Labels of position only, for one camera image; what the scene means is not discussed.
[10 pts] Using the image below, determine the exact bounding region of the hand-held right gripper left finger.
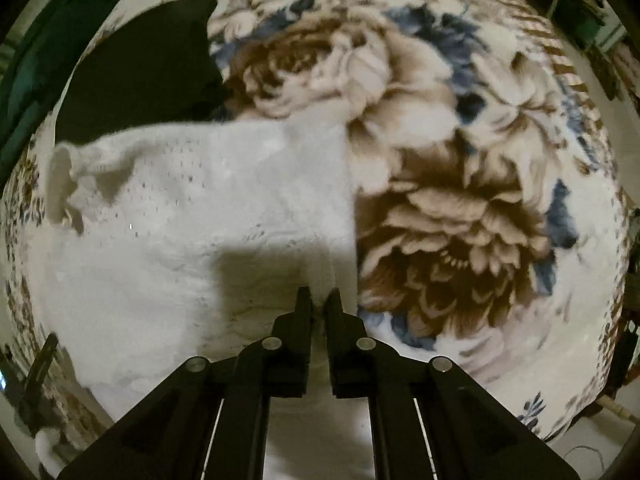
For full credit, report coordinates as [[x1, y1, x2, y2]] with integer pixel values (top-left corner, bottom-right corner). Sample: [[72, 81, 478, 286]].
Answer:
[[56, 286, 316, 480]]

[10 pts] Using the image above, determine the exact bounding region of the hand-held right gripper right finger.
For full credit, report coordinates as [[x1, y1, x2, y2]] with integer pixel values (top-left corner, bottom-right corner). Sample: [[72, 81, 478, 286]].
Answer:
[[324, 288, 582, 480]]

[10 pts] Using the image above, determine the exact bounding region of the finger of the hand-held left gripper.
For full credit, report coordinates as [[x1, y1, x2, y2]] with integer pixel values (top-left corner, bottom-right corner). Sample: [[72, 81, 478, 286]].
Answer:
[[17, 332, 60, 423]]

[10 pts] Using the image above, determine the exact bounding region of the white knitted garment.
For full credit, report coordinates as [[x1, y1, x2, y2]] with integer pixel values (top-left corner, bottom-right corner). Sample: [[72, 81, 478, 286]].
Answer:
[[35, 119, 359, 480]]

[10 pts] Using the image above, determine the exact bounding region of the floral printed blanket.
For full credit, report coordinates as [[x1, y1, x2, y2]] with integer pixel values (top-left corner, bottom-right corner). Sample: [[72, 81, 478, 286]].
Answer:
[[0, 0, 632, 461]]

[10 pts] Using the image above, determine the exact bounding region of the black cloth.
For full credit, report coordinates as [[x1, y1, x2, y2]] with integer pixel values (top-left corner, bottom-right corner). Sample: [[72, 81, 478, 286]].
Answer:
[[54, 0, 232, 145]]

